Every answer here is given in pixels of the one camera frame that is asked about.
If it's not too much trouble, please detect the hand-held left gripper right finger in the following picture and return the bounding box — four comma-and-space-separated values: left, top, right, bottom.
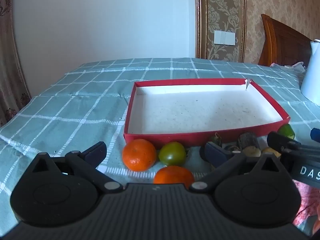
189, 142, 288, 193

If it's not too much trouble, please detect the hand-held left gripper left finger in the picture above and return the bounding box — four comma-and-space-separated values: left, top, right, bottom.
27, 141, 123, 193

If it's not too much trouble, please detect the brown longan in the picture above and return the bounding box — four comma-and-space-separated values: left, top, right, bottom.
242, 146, 262, 157
261, 147, 282, 158

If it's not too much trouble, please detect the green cucumber piece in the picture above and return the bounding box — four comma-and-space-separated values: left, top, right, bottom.
277, 124, 295, 140

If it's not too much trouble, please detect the green tomato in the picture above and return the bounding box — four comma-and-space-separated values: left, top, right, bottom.
159, 142, 187, 167

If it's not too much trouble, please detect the orange mandarin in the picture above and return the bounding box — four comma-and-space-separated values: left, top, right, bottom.
153, 166, 195, 184
122, 139, 157, 172

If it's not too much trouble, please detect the red cardboard box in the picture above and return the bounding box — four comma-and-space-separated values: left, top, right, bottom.
124, 78, 290, 151

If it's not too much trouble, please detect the dark green round fruit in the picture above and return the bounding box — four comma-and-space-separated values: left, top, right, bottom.
209, 133, 223, 147

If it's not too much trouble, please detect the dark rough vegetable piece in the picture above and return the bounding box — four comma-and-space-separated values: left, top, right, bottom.
224, 144, 242, 153
237, 132, 260, 150

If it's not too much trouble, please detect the pink towel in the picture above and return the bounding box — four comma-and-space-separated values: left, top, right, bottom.
292, 180, 320, 230

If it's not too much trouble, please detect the green checked blanket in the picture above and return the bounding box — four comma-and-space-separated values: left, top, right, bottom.
0, 57, 320, 233

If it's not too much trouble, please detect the white electric kettle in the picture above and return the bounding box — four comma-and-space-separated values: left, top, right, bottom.
300, 39, 320, 103

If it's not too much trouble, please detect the crumpled pink cloth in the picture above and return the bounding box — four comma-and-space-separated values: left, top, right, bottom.
269, 61, 307, 74

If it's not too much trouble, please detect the wooden headboard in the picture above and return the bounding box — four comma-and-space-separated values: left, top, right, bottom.
258, 14, 313, 68

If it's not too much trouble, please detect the gold framed wallpaper panel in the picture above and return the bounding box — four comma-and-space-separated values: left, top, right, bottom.
195, 0, 247, 62

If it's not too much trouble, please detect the white wall switch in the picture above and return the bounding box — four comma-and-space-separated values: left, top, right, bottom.
214, 30, 236, 45

